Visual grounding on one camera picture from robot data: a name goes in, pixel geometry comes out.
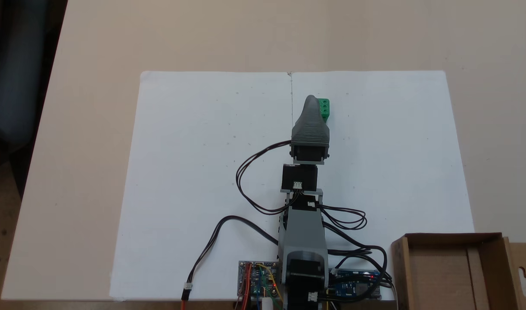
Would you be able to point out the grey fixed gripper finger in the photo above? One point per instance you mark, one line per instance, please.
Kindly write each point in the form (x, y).
(310, 118)

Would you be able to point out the green dice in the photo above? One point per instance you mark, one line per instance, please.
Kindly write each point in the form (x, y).
(325, 107)

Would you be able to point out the green circuit board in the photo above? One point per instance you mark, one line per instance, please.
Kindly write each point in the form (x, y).
(256, 280)

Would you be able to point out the small white block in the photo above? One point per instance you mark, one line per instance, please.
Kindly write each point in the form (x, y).
(267, 305)

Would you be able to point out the brown cardboard box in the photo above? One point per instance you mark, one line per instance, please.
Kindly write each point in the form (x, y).
(439, 275)

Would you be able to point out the dark chair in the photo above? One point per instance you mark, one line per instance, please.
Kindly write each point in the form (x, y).
(13, 86)

